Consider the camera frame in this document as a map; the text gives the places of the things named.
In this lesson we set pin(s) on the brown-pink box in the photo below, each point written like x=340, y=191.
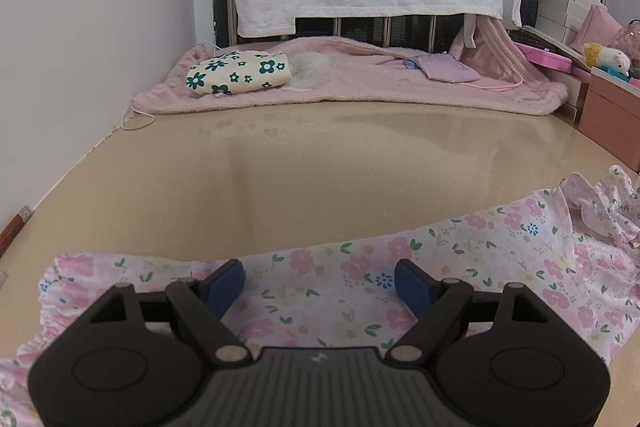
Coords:
x=612, y=117

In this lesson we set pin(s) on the pink fuzzy blanket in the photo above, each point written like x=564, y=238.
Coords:
x=370, y=82

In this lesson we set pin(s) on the yellow and white plush toy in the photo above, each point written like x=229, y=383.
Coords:
x=607, y=57

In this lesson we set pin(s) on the grey fluffy pompom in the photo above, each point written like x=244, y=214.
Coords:
x=312, y=69

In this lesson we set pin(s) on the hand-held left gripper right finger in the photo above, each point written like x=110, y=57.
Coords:
x=412, y=284

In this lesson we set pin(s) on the black notebook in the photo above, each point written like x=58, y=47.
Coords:
x=537, y=39

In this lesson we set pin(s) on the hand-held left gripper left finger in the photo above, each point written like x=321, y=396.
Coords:
x=225, y=284

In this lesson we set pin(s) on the purple pouch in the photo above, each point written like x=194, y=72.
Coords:
x=447, y=69

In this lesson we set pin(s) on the pink cushion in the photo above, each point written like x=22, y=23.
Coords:
x=600, y=27

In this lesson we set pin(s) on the pink floral garment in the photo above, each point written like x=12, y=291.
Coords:
x=350, y=267

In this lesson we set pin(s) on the cream pouch with green flowers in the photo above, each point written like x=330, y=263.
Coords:
x=240, y=72

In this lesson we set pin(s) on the red wooden bar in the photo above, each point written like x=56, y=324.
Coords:
x=15, y=227

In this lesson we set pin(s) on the stack of white boxes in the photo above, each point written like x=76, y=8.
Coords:
x=562, y=7

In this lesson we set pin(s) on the pink flat case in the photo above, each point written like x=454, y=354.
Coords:
x=545, y=57

